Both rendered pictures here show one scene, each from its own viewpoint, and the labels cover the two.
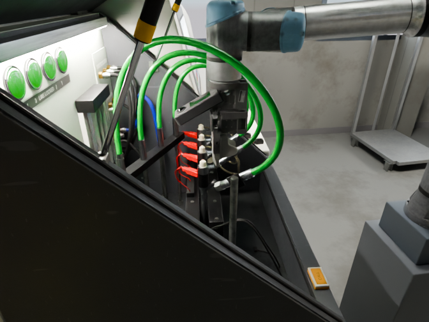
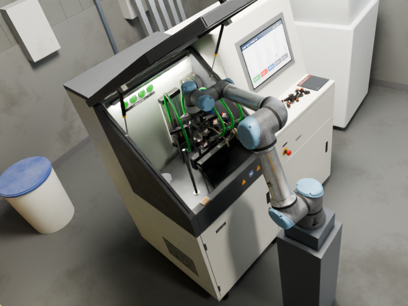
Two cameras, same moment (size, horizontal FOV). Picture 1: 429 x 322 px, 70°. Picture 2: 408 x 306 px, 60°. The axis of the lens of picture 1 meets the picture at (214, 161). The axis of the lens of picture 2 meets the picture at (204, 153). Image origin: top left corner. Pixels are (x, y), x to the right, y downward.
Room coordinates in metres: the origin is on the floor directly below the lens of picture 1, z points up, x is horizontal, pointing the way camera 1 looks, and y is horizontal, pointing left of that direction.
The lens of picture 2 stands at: (-0.17, -1.31, 2.34)
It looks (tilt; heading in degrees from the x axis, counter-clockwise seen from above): 40 degrees down; 57
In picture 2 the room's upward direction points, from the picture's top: 15 degrees counter-clockwise
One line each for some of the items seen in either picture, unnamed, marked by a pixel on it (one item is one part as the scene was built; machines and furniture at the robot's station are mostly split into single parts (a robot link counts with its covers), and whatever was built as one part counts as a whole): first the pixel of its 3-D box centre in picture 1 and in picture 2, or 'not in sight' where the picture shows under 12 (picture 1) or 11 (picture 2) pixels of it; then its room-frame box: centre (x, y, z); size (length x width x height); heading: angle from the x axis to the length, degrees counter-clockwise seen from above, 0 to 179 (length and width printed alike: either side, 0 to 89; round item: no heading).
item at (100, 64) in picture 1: (113, 104); (190, 91); (0.89, 0.31, 1.20); 0.13 x 0.03 x 0.31; 3
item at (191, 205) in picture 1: (203, 205); (217, 153); (0.79, 0.04, 0.91); 0.34 x 0.10 x 0.15; 3
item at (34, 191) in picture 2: not in sight; (39, 197); (-0.14, 1.52, 0.28); 0.47 x 0.47 x 0.57
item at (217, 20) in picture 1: (226, 30); (190, 93); (0.67, -0.02, 1.43); 0.09 x 0.08 x 0.11; 84
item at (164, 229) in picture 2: not in sight; (214, 216); (0.66, 0.06, 0.39); 0.70 x 0.58 x 0.79; 3
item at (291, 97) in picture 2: not in sight; (294, 96); (1.41, -0.07, 1.01); 0.23 x 0.11 x 0.06; 3
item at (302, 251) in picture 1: (285, 237); (234, 186); (0.68, -0.21, 0.87); 0.62 x 0.04 x 0.16; 3
